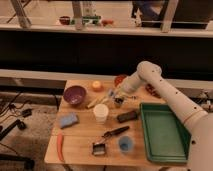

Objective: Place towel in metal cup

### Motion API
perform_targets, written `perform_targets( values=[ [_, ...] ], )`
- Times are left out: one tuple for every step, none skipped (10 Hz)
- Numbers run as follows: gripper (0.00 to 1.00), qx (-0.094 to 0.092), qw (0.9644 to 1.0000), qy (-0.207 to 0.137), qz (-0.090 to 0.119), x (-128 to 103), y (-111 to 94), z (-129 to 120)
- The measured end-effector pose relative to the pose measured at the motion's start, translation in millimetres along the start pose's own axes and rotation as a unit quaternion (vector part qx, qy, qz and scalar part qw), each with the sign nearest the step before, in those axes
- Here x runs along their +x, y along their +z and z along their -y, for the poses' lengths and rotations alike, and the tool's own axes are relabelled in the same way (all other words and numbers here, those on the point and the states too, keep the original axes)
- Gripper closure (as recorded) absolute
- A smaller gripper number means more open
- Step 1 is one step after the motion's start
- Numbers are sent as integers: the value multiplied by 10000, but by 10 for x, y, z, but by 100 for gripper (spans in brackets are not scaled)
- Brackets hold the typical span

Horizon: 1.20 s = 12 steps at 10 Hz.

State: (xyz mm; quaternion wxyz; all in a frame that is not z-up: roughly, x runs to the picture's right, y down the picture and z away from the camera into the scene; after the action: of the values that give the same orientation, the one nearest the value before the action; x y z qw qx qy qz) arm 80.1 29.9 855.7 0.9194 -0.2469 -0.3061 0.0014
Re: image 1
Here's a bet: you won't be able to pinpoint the orange carrot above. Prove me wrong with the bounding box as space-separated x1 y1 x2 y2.
57 134 64 162

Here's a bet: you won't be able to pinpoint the purple bowl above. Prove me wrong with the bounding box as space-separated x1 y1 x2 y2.
63 85 86 105

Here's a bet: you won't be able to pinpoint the white paper cup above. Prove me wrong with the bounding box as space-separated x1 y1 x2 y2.
93 104 109 124

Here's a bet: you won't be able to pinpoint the small metal cup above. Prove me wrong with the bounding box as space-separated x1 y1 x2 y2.
114 98 124 108

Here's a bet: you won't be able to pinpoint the black floor cables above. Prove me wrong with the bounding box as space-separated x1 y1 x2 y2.
0 91 36 141

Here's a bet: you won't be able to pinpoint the green plastic tray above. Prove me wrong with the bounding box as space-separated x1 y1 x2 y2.
140 103 191 164

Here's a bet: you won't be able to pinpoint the orange round fruit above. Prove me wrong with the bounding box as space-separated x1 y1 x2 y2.
92 81 102 91

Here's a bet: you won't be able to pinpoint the dark red background bowl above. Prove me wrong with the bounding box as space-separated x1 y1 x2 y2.
59 16 70 25

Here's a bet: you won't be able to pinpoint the black rectangular block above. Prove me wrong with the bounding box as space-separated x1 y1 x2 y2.
117 111 138 123

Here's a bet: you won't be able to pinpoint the yellow banana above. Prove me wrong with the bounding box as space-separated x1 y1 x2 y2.
86 97 109 109

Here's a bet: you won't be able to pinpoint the blue plastic cup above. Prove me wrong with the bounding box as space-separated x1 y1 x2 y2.
118 136 134 153

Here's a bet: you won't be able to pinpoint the blue towel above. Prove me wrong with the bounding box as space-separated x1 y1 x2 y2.
59 113 79 129

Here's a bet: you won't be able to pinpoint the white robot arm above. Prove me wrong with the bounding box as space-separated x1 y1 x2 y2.
114 61 213 171

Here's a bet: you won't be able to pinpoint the green white background toy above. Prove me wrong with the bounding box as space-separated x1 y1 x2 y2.
70 0 102 26

